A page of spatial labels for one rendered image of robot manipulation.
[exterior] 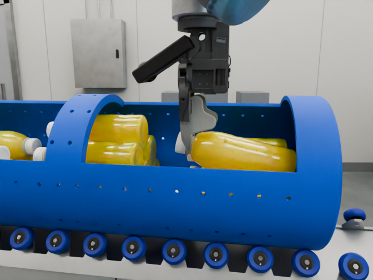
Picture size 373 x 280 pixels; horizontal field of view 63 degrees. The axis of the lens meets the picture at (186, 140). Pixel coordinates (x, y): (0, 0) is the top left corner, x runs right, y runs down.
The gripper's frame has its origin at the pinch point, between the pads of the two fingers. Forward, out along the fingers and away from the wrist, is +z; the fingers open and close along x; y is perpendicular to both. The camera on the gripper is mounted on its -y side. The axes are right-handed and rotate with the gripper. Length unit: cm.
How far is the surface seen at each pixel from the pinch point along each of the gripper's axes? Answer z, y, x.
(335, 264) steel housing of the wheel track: 23.0, 27.8, 1.2
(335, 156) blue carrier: 0.3, 23.1, -7.3
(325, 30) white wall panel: -68, 119, 365
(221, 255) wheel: 19.1, 6.9, -5.4
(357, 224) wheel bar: 20.6, 35.9, 13.5
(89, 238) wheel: 18.2, -17.5, -4.6
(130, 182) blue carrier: 5.4, -7.8, -8.6
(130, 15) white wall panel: -86, -121, 330
